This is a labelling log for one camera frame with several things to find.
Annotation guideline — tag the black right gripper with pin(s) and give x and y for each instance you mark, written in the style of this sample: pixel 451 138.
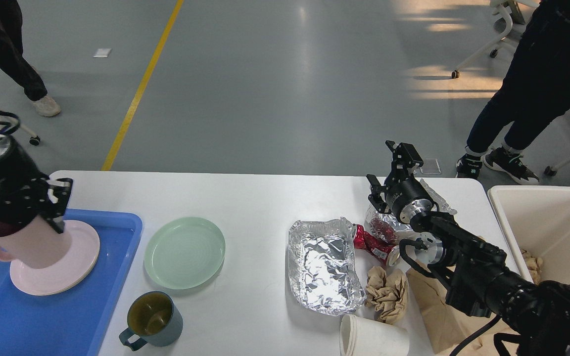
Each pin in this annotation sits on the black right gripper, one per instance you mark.
pixel 406 198

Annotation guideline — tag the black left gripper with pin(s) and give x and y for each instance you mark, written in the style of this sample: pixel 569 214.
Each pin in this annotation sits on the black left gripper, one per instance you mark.
pixel 26 192

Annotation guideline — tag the pink mug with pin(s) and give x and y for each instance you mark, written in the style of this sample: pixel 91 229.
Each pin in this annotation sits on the pink mug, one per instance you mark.
pixel 35 244

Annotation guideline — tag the green plate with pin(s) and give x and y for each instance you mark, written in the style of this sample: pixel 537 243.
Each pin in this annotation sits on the green plate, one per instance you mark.
pixel 185 253

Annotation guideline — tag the dark teal mug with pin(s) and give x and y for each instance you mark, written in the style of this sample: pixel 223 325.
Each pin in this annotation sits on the dark teal mug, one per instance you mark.
pixel 152 319

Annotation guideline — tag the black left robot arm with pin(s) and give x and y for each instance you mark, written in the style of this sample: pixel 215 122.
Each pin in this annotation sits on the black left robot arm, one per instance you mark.
pixel 25 191

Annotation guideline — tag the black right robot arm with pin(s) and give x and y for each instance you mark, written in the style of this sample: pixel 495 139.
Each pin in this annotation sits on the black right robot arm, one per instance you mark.
pixel 477 281

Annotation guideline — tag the pink plate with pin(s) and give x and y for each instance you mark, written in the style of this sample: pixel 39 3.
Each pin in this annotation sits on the pink plate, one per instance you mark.
pixel 65 273

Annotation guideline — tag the crushed red can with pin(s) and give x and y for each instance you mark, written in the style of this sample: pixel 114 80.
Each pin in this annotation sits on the crushed red can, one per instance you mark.
pixel 385 252

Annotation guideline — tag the blue plastic tray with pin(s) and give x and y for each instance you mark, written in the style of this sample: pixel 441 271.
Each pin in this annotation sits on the blue plastic tray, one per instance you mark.
pixel 65 309

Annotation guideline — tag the crumpled brown paper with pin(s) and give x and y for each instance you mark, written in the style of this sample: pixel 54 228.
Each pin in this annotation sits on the crumpled brown paper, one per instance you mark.
pixel 386 293

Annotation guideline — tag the aluminium foil tray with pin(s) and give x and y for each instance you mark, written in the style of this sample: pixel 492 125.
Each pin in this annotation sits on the aluminium foil tray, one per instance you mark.
pixel 320 263

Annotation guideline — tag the white chair leg right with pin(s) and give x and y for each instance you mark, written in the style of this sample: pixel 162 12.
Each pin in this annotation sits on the white chair leg right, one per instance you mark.
pixel 551 170

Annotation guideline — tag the brown paper bag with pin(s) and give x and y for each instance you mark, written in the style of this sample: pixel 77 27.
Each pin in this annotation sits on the brown paper bag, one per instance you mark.
pixel 446 326

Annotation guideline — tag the white paper cup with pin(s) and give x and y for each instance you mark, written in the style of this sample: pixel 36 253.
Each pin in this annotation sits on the white paper cup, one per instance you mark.
pixel 365 337

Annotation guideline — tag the crumpled paper in bin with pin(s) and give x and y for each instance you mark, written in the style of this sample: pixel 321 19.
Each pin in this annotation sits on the crumpled paper in bin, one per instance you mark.
pixel 533 265

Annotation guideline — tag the white plastic bin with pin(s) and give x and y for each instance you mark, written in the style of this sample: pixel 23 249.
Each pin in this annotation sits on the white plastic bin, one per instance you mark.
pixel 535 219

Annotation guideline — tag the person in beige sweater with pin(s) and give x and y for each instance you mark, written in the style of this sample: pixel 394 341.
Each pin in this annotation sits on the person in beige sweater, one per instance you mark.
pixel 16 66

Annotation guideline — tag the person in dark trousers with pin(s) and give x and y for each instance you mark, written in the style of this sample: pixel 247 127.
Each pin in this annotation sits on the person in dark trousers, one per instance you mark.
pixel 534 92

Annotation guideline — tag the grey office chair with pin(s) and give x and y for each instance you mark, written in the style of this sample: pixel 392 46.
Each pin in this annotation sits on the grey office chair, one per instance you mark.
pixel 509 14

